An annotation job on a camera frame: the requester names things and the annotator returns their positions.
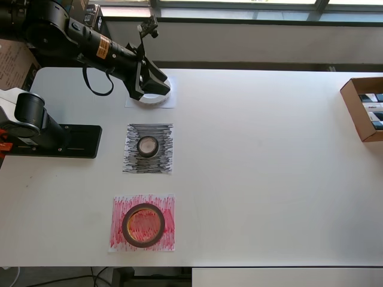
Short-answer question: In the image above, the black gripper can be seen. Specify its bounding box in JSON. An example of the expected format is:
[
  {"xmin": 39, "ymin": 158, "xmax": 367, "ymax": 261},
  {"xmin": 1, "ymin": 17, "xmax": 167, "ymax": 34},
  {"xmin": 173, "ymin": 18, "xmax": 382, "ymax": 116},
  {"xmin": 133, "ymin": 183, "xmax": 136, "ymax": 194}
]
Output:
[{"xmin": 125, "ymin": 42, "xmax": 172, "ymax": 102}]

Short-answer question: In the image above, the white tape roll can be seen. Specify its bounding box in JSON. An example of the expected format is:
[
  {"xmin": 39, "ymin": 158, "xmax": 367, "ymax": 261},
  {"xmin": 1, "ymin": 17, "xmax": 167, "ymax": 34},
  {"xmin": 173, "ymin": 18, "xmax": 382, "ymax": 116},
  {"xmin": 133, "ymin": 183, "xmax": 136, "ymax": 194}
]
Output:
[{"xmin": 136, "ymin": 76, "xmax": 174, "ymax": 108}]

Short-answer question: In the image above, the black tape roll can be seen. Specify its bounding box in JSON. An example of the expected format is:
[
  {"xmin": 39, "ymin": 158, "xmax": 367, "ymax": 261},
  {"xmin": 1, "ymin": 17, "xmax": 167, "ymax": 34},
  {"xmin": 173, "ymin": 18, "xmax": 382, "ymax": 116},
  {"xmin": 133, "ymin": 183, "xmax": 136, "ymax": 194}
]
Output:
[{"xmin": 136, "ymin": 136, "xmax": 160, "ymax": 158}]

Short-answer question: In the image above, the red tape roll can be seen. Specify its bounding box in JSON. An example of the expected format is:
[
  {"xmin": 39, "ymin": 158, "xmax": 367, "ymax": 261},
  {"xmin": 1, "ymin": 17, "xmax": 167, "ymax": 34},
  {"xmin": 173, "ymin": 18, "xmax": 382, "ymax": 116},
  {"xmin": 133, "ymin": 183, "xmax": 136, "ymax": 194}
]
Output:
[{"xmin": 121, "ymin": 203, "xmax": 166, "ymax": 248}]

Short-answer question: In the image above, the plain white paper sheet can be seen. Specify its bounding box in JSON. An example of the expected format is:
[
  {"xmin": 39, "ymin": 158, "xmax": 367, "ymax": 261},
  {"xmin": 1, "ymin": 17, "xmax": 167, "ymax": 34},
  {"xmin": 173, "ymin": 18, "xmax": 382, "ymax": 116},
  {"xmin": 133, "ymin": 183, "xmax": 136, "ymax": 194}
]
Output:
[{"xmin": 124, "ymin": 74, "xmax": 178, "ymax": 109}]

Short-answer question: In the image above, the black scribbled paper sheet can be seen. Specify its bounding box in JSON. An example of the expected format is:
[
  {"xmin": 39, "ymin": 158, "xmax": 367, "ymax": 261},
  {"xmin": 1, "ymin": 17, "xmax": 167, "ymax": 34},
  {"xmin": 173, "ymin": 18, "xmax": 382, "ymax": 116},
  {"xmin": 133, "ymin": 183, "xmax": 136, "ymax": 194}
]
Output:
[{"xmin": 121, "ymin": 122, "xmax": 175, "ymax": 176}]

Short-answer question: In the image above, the black box with white print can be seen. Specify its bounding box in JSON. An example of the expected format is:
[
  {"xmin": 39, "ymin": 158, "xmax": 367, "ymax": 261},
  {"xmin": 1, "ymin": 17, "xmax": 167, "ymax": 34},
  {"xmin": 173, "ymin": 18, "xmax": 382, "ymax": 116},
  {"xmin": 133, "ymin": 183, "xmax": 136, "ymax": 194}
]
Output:
[{"xmin": 84, "ymin": 3, "xmax": 104, "ymax": 32}]

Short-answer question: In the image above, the red scribbled paper sheet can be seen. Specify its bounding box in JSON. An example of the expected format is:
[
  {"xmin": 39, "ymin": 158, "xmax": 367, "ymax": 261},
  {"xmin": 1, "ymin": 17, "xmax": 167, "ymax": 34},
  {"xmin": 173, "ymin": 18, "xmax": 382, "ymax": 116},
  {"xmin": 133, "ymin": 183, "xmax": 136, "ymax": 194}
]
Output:
[{"xmin": 107, "ymin": 193, "xmax": 177, "ymax": 254}]

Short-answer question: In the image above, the cardboard box with blue print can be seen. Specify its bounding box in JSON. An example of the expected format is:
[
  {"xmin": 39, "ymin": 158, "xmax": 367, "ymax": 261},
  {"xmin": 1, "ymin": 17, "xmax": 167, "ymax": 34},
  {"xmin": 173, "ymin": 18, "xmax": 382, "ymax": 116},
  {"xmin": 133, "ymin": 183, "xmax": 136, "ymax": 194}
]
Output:
[{"xmin": 0, "ymin": 38, "xmax": 42, "ymax": 93}]

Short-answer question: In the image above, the orange clamp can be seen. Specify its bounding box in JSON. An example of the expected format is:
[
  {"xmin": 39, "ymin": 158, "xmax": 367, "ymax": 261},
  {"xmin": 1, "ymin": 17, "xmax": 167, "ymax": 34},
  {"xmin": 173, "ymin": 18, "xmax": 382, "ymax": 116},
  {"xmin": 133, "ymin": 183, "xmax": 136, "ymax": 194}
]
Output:
[{"xmin": 0, "ymin": 128, "xmax": 14, "ymax": 153}]

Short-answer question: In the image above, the open cardboard box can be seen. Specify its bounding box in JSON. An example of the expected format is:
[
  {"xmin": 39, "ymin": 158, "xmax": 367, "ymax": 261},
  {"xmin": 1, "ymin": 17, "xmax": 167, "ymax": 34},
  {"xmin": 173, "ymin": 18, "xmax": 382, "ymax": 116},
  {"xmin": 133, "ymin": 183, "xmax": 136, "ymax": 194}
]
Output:
[{"xmin": 340, "ymin": 77, "xmax": 383, "ymax": 143}]

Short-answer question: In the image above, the black table leg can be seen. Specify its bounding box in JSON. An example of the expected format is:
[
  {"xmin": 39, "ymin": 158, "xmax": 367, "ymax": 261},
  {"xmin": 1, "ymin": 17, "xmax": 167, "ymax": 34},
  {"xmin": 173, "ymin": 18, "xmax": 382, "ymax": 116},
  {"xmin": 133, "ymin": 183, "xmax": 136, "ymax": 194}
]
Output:
[{"xmin": 113, "ymin": 267, "xmax": 135, "ymax": 287}]

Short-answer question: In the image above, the gripper mounted camera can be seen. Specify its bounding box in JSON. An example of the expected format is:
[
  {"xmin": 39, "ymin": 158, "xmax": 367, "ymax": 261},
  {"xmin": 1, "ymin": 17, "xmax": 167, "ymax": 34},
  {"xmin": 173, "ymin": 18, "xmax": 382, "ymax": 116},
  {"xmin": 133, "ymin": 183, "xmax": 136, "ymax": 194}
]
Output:
[{"xmin": 136, "ymin": 14, "xmax": 160, "ymax": 45}]

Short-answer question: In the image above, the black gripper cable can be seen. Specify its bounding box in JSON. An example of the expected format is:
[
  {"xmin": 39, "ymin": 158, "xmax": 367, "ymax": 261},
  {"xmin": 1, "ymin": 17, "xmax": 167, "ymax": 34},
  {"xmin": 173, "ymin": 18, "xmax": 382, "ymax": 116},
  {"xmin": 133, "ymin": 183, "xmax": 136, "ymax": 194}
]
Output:
[{"xmin": 83, "ymin": 64, "xmax": 114, "ymax": 97}]

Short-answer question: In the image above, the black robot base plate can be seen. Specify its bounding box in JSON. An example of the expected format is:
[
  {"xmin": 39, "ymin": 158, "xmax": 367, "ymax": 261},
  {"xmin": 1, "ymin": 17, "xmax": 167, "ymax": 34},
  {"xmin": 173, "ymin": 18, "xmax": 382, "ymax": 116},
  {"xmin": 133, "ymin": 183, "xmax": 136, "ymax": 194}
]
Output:
[{"xmin": 5, "ymin": 124, "xmax": 102, "ymax": 159}]

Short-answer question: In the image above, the dark window frame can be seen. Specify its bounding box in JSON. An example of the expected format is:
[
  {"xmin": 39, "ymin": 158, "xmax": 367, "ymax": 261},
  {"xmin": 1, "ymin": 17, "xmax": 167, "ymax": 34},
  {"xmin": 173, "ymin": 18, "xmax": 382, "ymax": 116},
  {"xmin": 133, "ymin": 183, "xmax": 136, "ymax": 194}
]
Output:
[{"xmin": 103, "ymin": 0, "xmax": 383, "ymax": 28}]

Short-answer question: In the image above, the white cable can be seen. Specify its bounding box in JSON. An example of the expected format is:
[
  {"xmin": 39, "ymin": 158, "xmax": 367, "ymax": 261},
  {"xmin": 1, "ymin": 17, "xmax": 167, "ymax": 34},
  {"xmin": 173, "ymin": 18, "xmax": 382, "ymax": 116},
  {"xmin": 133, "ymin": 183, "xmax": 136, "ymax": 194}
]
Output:
[{"xmin": 0, "ymin": 264, "xmax": 22, "ymax": 287}]

